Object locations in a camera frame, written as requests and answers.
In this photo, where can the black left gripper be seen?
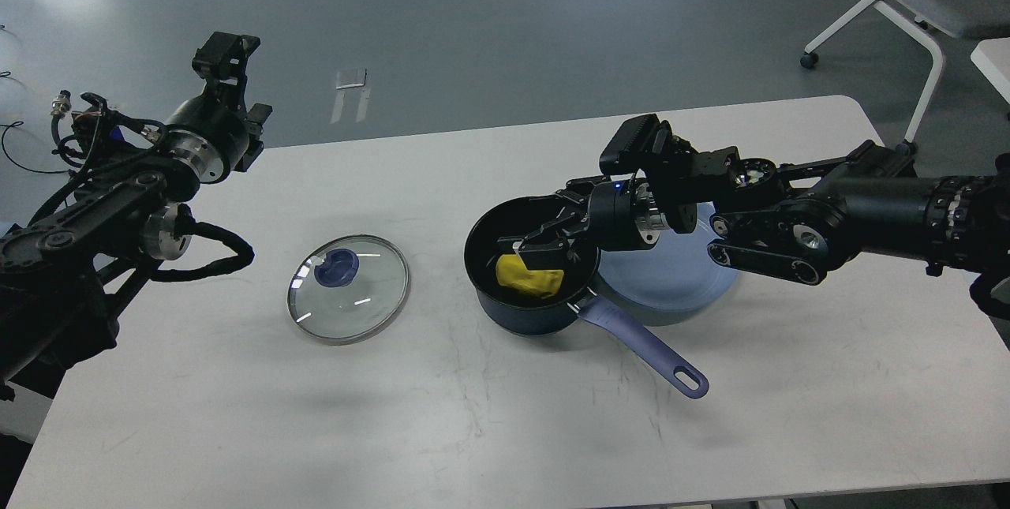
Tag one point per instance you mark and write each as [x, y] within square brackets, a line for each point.
[215, 133]

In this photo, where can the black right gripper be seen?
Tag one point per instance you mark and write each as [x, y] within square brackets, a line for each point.
[568, 229]

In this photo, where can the yellow potato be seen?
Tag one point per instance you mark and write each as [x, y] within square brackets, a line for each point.
[512, 274]

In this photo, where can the glass pot lid blue knob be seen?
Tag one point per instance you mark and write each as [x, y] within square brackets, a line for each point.
[349, 289]

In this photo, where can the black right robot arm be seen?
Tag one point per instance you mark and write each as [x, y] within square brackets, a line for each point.
[794, 222]

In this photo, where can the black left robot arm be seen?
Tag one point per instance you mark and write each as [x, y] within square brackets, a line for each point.
[123, 219]

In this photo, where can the dark blue saucepan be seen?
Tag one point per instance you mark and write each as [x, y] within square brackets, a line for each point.
[492, 238]

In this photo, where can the blue plate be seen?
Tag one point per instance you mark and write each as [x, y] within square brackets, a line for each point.
[670, 283]

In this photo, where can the white grey office chair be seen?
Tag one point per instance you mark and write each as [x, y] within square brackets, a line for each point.
[974, 20]

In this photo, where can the white table at right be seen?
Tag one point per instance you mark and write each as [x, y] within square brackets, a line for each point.
[991, 57]

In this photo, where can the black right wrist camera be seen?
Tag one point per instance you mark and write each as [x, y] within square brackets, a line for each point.
[639, 143]

